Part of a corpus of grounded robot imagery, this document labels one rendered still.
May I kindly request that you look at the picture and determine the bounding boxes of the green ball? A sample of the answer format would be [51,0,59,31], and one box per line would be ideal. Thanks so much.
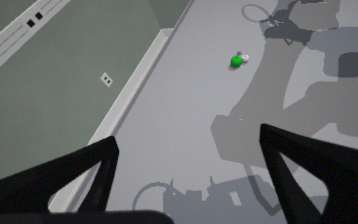
[231,56,242,67]

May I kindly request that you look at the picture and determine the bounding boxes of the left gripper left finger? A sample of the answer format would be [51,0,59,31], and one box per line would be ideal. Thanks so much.
[0,136,119,214]

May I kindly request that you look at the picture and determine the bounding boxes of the grey table edge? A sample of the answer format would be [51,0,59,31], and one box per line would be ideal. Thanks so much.
[64,0,195,212]

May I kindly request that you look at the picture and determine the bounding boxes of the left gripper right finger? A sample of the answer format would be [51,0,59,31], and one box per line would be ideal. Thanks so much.
[259,123,358,224]

